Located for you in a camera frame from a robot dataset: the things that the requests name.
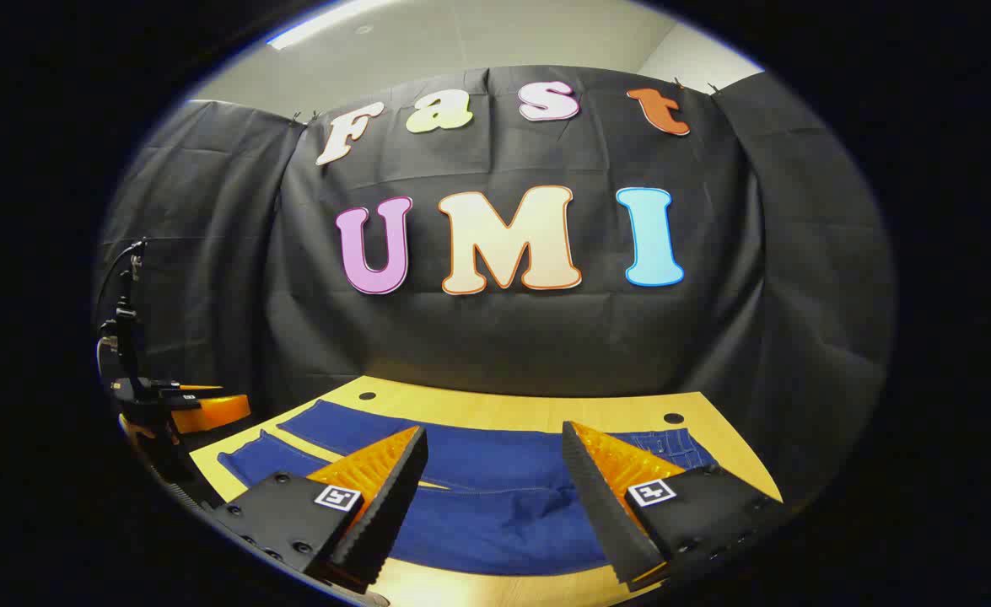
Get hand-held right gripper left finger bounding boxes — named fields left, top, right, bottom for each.
left=208, top=426, right=429, bottom=588

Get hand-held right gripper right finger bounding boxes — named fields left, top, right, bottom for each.
left=561, top=421, right=793, bottom=588

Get blue denim jeans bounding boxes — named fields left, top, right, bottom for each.
left=217, top=400, right=719, bottom=577

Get black backdrop cloth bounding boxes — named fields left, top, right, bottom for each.
left=93, top=66, right=897, bottom=507

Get thin gripper cable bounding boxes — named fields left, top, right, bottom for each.
left=94, top=240, right=143, bottom=380

